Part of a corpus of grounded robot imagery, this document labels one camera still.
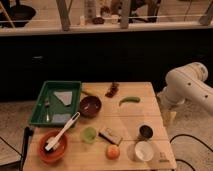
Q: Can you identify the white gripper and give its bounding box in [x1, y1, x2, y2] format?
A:
[157, 91, 184, 127]

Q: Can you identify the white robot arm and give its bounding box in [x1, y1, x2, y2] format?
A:
[157, 62, 213, 127]

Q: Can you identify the dark metal cup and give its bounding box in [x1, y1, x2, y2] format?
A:
[138, 125, 153, 141]

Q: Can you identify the white cup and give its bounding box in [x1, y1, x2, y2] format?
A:
[134, 141, 154, 162]

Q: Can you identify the brown rectangular block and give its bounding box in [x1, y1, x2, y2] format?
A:
[99, 127, 123, 145]

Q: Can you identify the orange fruit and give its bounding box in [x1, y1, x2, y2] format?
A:
[106, 145, 120, 160]

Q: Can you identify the dark red bowl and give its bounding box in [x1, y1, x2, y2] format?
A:
[79, 96, 102, 118]

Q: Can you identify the small green cup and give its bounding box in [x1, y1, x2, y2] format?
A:
[81, 127, 97, 144]

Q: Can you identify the yellow stick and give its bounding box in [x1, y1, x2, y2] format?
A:
[81, 90, 96, 96]

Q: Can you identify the grey cloth piece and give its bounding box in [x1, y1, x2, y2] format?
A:
[54, 91, 72, 106]

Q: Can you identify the green plastic tray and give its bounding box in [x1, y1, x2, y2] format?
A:
[29, 81, 82, 127]

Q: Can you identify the white brush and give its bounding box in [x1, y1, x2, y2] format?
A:
[45, 112, 80, 151]

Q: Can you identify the metal fork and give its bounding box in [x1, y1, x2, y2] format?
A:
[44, 98, 50, 122]

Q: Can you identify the orange bowl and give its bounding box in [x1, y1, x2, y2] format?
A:
[37, 129, 69, 164]

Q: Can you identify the black cable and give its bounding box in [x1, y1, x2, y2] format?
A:
[169, 133, 213, 171]

